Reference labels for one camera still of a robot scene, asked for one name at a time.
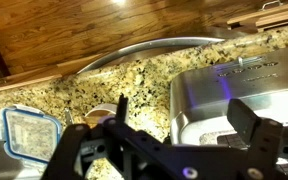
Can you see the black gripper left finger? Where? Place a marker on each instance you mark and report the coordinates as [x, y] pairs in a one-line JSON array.
[[122, 106]]

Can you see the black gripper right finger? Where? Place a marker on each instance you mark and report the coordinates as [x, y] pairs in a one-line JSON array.
[[244, 120]]

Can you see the white ceramic bowl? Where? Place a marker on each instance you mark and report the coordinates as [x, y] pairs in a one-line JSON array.
[[100, 108]]

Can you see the stainless steel two-slot toaster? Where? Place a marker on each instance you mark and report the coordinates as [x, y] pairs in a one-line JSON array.
[[217, 86]]

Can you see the clear container blue-rimmed lid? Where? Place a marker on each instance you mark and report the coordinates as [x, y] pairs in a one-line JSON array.
[[30, 136]]

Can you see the wooden drawer cabinet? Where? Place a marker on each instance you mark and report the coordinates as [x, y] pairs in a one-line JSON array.
[[277, 18]]

